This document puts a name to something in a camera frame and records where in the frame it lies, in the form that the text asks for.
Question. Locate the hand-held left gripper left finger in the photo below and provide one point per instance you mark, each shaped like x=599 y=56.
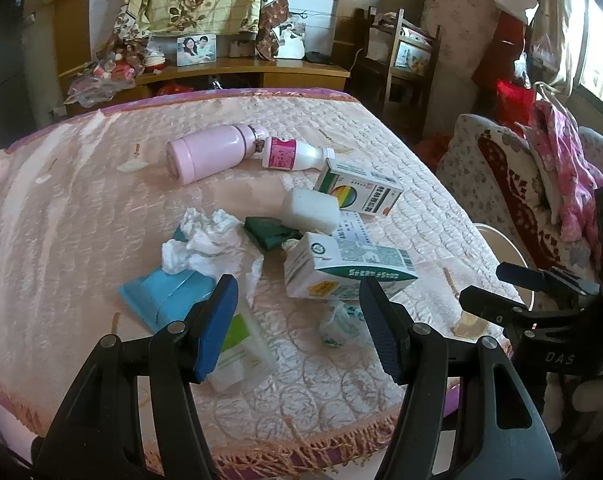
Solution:
x=216 y=325

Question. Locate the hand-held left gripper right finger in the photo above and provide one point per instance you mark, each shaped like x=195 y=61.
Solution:
x=381 y=330

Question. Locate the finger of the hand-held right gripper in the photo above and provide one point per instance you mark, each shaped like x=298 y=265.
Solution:
x=514 y=272
x=486 y=302

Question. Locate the blue packet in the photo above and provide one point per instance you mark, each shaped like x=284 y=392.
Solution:
x=156 y=292

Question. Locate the white green carton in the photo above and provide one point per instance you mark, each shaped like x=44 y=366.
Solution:
x=331 y=270

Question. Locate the white tissue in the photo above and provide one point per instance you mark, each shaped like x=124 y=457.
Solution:
x=206 y=245

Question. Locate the person's right hand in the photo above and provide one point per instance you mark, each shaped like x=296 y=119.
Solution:
x=591 y=400

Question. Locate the beige paper piece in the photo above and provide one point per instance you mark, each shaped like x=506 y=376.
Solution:
x=470 y=327

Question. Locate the crumpled white green wrapper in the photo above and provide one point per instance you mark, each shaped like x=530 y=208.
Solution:
x=339 y=327

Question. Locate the dark green cloth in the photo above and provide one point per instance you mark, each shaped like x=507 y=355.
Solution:
x=266 y=232

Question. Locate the printed paper leaflet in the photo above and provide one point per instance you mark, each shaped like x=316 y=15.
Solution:
x=354 y=227

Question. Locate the pink dotted clothing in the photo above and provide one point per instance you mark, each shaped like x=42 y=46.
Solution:
x=566 y=160

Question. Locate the small white plastic jar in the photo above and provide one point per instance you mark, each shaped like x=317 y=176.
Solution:
x=311 y=207

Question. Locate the green white medicine box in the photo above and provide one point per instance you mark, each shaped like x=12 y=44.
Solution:
x=356 y=190

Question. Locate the red orange bag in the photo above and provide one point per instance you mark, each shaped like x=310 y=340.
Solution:
x=434 y=147

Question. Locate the pink thermos bottle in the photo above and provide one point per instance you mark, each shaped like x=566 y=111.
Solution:
x=206 y=152

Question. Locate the white bottle with pink label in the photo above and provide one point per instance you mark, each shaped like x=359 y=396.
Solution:
x=301 y=156

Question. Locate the window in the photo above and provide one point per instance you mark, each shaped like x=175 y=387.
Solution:
x=599 y=60

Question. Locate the pale floral curtain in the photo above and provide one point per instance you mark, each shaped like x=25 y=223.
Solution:
x=461 y=35

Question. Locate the wooden nightstand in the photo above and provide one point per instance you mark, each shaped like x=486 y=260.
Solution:
x=396 y=50

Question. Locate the wooden cabinet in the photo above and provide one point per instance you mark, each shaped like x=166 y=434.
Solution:
x=291 y=72

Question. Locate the pile of plastic bags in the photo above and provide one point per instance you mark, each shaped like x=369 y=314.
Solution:
x=106 y=75

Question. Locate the framed couple photo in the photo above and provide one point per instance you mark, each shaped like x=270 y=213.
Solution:
x=196 y=50

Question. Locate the wedding photo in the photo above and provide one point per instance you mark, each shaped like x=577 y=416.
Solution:
x=292 y=40

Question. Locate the dark grey cabinet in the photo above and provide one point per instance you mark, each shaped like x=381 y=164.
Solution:
x=1 y=85

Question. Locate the yellow floral blanket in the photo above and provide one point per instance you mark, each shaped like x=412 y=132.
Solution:
x=196 y=0

